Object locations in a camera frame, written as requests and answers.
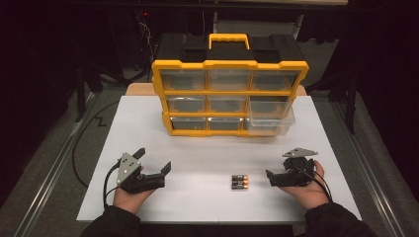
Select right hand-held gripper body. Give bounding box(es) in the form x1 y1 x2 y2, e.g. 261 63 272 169
278 147 319 188

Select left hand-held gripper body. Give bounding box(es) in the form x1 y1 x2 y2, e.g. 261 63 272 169
116 152 166 195

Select clear plastic drawer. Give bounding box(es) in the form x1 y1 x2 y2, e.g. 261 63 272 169
245 98 296 137

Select yellow and black organizer cabinet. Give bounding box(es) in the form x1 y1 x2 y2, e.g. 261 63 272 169
151 33 310 138

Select person's right hand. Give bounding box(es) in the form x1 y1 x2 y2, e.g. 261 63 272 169
280 160 330 211

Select person's left hand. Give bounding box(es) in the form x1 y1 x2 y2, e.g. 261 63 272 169
113 187 156 215

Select black metal stand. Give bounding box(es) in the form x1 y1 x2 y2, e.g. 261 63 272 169
307 70 361 135
74 62 104 123

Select set of clear drawers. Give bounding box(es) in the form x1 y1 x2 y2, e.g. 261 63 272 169
159 68 299 131

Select right hand-held gripper cable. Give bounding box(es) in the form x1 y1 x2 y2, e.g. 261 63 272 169
292 165 334 203

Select hand-held gripper cable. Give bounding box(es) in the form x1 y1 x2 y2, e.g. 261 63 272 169
103 162 124 208
292 165 334 203

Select left hand-held gripper cable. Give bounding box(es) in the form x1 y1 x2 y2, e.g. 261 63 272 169
103 162 124 208

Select black floor cable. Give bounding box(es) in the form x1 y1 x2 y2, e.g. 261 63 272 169
71 100 122 190

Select metal floor rail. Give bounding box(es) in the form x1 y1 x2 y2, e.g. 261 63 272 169
13 92 97 237
329 98 407 237

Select bundle of thin wires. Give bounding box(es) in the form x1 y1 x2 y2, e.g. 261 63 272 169
136 13 156 72

